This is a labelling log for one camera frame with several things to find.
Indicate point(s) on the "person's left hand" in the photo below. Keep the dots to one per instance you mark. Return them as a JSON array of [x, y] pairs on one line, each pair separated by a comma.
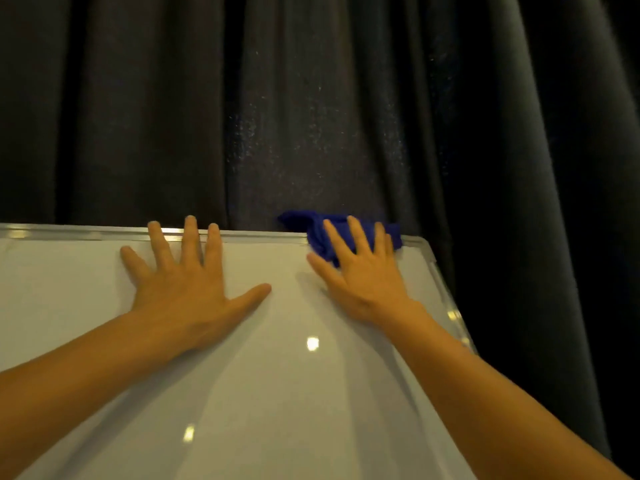
[[182, 299]]

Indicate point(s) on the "person's right hand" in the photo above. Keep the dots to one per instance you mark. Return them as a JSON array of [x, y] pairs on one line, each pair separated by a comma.
[[367, 289]]

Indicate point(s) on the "person's left middle finger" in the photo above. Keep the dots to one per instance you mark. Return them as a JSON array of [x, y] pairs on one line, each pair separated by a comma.
[[191, 242]]

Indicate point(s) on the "person's right thumb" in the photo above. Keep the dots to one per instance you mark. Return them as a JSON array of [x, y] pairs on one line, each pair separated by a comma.
[[325, 271]]

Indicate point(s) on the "person's left little finger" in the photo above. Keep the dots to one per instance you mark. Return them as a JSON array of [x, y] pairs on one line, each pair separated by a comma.
[[134, 263]]

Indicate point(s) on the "person's right middle finger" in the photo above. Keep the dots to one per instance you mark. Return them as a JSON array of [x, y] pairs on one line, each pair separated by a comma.
[[360, 235]]

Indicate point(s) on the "person's left thumb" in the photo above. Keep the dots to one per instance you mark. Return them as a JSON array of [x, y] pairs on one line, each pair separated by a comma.
[[246, 303]]

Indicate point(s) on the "person's right little finger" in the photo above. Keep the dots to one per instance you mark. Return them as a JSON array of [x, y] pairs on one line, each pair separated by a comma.
[[389, 244]]

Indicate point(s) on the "blue cleaning cloth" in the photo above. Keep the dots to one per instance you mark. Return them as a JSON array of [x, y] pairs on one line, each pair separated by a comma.
[[320, 234]]

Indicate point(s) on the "white whiteboard with metal frame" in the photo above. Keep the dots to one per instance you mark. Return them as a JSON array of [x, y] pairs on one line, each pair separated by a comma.
[[280, 394]]

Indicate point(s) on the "person's right forearm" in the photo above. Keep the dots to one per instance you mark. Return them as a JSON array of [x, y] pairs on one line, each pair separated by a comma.
[[490, 409]]

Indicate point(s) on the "person's left forearm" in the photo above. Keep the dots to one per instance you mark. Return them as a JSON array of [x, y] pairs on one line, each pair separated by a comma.
[[75, 389]]

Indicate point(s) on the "dark grey curtain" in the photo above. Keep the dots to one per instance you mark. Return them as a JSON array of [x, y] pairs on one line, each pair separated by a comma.
[[320, 104]]

